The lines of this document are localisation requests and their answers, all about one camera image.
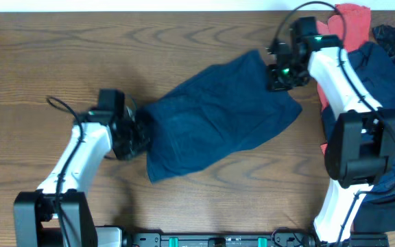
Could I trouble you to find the navy blue shorts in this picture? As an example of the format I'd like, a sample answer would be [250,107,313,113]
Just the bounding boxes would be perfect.
[137,50,302,183]

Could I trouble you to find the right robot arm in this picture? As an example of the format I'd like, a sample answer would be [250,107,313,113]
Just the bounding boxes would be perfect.
[267,33,395,246]

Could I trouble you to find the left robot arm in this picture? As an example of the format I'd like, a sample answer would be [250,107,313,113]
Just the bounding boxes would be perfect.
[14,107,147,246]

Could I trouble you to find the red cloth garment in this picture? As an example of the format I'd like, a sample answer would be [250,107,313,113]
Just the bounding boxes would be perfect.
[316,3,371,153]

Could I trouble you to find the black patterned garment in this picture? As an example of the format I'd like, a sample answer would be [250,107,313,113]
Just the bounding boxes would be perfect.
[372,25,395,59]

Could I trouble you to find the black garment bottom right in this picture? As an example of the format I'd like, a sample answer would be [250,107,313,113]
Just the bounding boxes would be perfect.
[353,195,395,233]

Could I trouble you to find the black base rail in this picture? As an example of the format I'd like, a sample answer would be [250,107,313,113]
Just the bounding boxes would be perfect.
[91,225,390,247]

